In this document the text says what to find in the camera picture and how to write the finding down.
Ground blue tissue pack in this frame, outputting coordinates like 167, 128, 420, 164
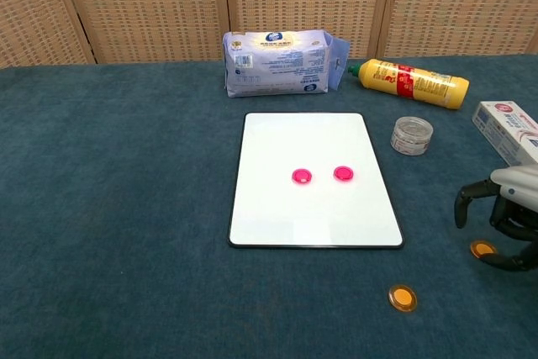
222, 29, 352, 99

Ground woven folding screen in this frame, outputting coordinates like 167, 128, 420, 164
0, 0, 538, 69

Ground white magnetic board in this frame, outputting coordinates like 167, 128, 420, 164
228, 112, 405, 250

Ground clear plastic jar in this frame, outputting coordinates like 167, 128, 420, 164
390, 116, 435, 157

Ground red round magnet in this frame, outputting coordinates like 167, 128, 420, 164
333, 165, 356, 183
291, 167, 314, 187

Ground yellow round magnet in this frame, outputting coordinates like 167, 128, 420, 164
469, 240, 499, 260
388, 284, 419, 314

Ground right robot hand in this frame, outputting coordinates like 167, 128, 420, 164
453, 164, 538, 273

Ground white toothpaste box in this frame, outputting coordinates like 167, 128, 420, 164
471, 100, 538, 167

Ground teal table mat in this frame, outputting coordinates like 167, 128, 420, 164
0, 54, 538, 359

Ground yellow bottle green cap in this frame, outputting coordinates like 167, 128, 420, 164
346, 58, 471, 111

